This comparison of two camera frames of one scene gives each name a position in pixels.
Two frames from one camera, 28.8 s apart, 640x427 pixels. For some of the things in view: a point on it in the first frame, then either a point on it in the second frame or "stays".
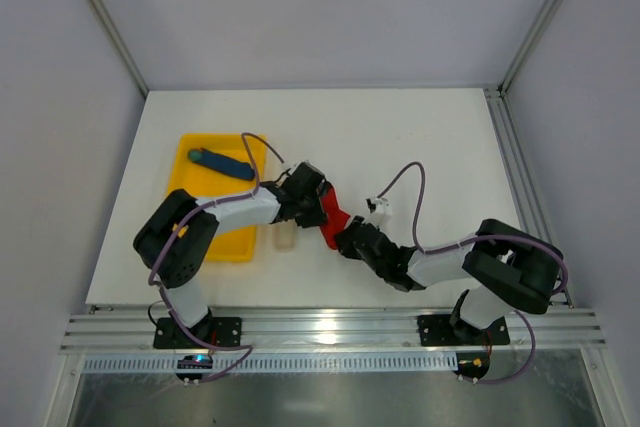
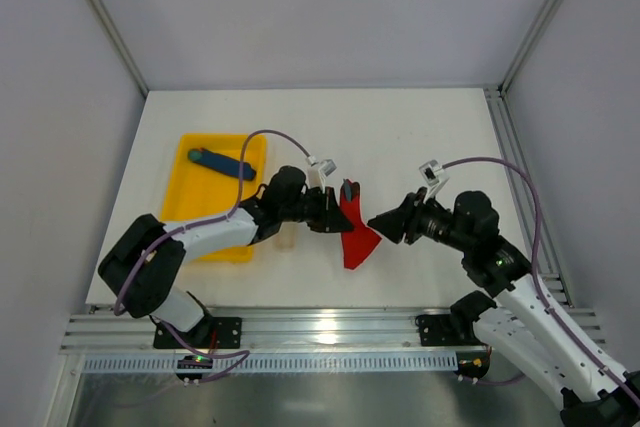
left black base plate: [226, 331] stays
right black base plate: [437, 330] stays
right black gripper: [353, 238] -> [410, 218]
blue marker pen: [227, 166] stays
